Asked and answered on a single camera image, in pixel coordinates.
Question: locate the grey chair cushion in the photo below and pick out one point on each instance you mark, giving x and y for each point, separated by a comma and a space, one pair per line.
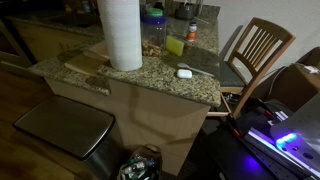
230, 76

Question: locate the yellow green sponge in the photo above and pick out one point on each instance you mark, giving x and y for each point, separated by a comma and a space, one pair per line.
174, 45

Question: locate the beige island cabinet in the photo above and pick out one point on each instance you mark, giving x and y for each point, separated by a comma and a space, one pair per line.
153, 123

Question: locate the metal canister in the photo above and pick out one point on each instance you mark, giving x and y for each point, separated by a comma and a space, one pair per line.
185, 11

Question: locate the white earbuds case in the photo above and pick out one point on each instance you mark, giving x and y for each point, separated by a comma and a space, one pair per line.
184, 73

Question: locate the white paper towel roll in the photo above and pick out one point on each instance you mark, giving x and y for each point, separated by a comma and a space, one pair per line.
121, 33

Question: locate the clear jar purple lid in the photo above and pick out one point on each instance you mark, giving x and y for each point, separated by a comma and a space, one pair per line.
154, 31

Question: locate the wooden cutting board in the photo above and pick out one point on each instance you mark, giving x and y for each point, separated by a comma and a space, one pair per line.
87, 59

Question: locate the grey spoon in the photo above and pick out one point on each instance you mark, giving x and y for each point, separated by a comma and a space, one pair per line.
186, 66

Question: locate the stainless steel trash can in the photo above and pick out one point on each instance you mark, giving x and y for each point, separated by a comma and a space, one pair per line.
70, 128

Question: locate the grey robot base blue light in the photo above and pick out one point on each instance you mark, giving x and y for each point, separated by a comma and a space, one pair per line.
300, 136

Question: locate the small bottle orange label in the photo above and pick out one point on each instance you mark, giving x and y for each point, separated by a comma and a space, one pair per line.
190, 32

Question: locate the brown cardboard box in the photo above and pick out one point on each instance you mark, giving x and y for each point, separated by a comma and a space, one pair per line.
295, 83

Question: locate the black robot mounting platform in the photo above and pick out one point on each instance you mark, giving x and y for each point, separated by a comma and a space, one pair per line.
246, 146

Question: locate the wooden slat-back chair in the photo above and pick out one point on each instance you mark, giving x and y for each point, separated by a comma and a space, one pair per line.
266, 50

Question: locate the green lidded container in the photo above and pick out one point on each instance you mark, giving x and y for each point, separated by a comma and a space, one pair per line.
154, 12

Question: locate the bag of recyclables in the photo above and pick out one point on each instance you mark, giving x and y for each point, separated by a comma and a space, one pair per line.
141, 165

